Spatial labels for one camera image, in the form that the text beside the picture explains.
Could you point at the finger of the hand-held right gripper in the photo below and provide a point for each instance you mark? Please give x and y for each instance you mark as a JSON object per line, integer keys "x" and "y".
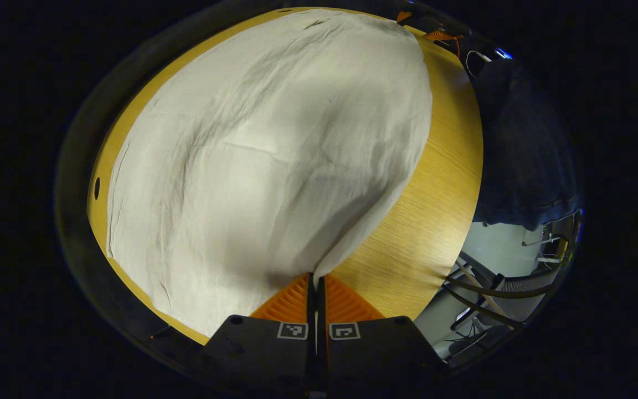
{"x": 440, "y": 36}
{"x": 403, "y": 16}

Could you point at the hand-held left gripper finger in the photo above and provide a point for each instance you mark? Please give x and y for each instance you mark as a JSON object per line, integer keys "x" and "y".
{"x": 321, "y": 310}
{"x": 311, "y": 310}

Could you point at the white jeans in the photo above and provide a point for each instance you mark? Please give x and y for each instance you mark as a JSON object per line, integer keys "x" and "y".
{"x": 274, "y": 166}

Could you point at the person's dark clothing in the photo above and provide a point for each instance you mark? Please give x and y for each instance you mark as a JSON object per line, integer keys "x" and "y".
{"x": 524, "y": 144}

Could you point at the office chair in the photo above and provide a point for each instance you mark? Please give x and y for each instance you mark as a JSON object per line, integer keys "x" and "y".
{"x": 518, "y": 285}

